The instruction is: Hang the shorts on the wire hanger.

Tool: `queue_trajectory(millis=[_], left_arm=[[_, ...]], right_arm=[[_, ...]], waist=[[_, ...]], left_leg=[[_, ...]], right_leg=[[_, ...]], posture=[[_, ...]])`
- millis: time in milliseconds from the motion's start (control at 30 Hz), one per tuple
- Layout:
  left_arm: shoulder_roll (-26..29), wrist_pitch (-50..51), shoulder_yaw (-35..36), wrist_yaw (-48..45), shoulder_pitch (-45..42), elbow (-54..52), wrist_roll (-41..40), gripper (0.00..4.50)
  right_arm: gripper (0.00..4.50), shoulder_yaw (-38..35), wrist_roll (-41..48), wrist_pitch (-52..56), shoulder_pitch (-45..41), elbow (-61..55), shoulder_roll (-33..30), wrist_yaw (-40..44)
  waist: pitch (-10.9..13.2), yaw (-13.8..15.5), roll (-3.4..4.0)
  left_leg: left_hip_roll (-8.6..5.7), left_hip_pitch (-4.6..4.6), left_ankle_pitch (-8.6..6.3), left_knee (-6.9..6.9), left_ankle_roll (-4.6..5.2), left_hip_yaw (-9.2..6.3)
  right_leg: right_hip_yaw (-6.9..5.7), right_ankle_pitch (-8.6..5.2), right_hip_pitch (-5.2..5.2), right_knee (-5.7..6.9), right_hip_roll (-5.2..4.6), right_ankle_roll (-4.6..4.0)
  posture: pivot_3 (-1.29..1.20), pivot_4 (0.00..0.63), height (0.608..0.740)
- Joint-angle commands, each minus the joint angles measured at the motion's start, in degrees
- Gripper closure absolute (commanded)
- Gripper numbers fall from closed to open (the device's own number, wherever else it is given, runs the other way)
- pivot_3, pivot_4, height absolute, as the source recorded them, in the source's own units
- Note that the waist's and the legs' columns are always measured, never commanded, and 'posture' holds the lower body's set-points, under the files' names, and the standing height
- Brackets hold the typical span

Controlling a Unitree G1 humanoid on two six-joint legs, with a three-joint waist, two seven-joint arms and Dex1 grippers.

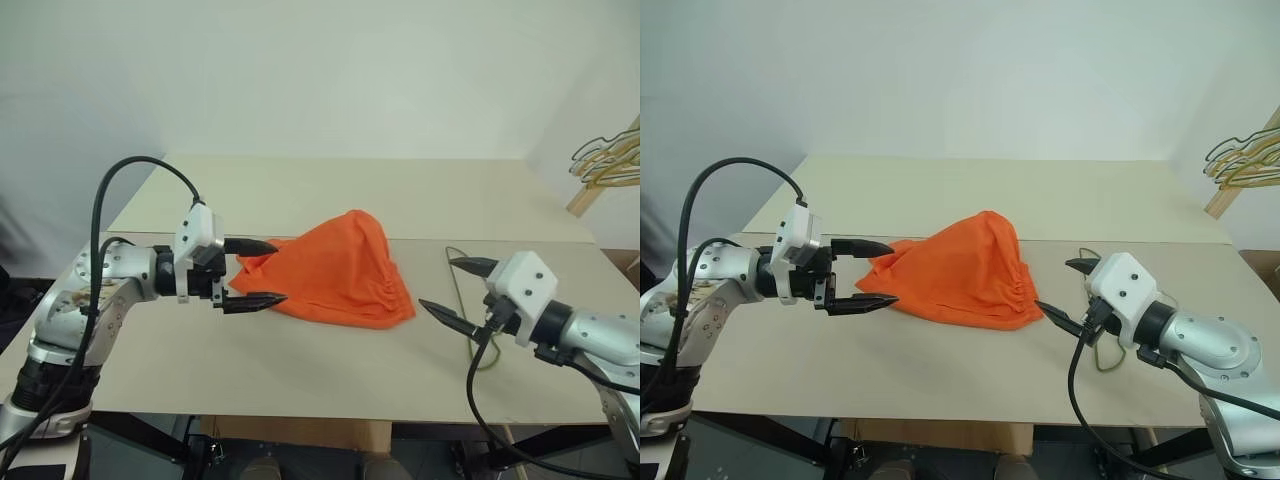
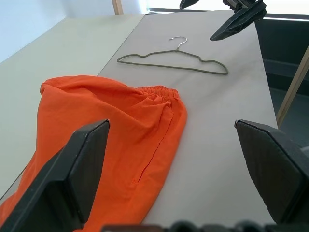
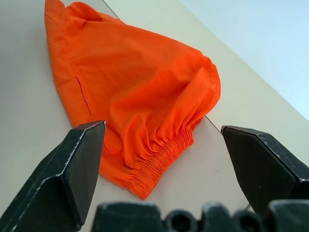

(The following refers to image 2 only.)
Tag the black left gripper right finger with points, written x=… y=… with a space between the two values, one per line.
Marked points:
x=280 y=169

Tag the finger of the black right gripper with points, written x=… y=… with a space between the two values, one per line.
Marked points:
x=241 y=21
x=189 y=3

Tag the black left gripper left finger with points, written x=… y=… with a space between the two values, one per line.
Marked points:
x=60 y=176

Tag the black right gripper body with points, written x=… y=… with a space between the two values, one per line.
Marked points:
x=235 y=4

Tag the orange pants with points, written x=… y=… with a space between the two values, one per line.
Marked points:
x=120 y=135

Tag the olive velvet clothes hanger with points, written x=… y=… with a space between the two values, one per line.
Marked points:
x=169 y=65

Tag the light wooden post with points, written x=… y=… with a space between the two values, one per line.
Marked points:
x=117 y=7
x=293 y=84

